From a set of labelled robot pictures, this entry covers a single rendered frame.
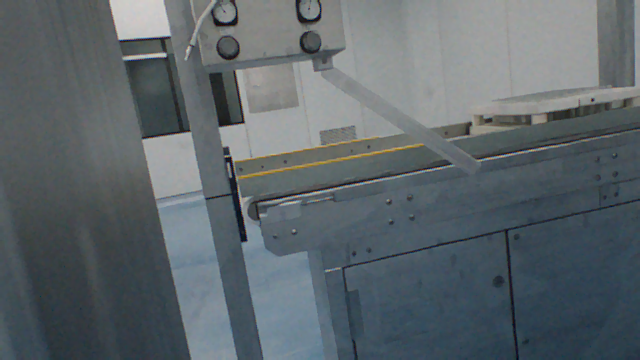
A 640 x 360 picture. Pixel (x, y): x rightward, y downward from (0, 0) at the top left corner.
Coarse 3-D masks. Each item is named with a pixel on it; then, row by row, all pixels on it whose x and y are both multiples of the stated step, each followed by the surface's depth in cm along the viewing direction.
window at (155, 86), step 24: (144, 48) 524; (168, 48) 534; (144, 72) 527; (168, 72) 537; (144, 96) 530; (168, 96) 540; (216, 96) 560; (144, 120) 533; (168, 120) 543; (240, 120) 574
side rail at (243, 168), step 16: (432, 128) 107; (448, 128) 108; (464, 128) 109; (352, 144) 102; (368, 144) 103; (384, 144) 104; (400, 144) 105; (256, 160) 98; (272, 160) 99; (288, 160) 100; (304, 160) 100; (320, 160) 101
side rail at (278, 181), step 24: (576, 120) 84; (600, 120) 85; (624, 120) 86; (456, 144) 79; (480, 144) 80; (504, 144) 81; (312, 168) 73; (336, 168) 74; (360, 168) 75; (384, 168) 76; (240, 192) 71; (264, 192) 72
